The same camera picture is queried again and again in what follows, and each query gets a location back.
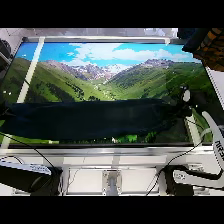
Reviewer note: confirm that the dark blue jeans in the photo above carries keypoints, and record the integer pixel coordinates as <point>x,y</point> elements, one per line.
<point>93,118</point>

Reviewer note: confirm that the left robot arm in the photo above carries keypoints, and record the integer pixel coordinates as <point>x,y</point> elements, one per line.
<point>30,181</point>

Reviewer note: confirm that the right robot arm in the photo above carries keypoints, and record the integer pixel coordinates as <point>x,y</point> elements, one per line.
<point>215,136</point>

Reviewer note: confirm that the black garment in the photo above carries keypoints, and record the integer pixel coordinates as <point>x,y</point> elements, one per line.
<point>191,38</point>

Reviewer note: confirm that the checked shirt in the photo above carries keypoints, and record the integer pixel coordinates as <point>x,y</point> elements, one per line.
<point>213,50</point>

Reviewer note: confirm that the silver frame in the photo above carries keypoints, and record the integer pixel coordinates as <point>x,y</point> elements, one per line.
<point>133,150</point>

